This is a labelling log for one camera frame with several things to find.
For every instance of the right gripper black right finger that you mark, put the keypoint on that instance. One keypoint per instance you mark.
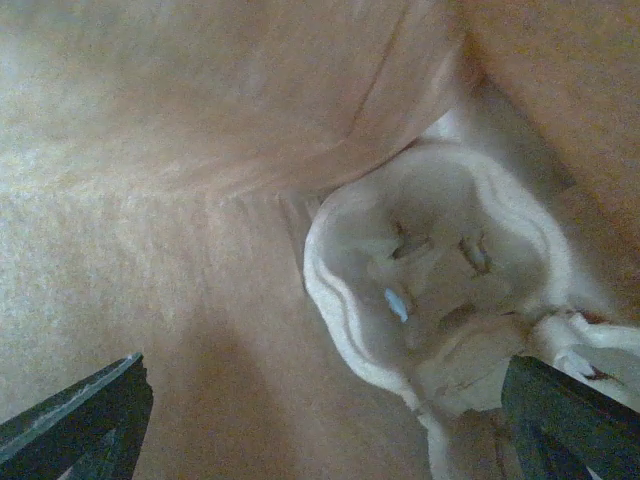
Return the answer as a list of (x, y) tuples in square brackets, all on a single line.
[(564, 429)]

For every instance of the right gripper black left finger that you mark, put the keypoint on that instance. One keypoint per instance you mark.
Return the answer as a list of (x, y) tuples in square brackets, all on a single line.
[(93, 429)]

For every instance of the single pulp cup carrier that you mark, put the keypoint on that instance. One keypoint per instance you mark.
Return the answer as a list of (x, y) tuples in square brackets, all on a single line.
[(431, 273)]

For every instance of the brown kraft paper bag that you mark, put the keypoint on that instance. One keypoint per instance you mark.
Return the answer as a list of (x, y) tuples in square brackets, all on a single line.
[(161, 162)]

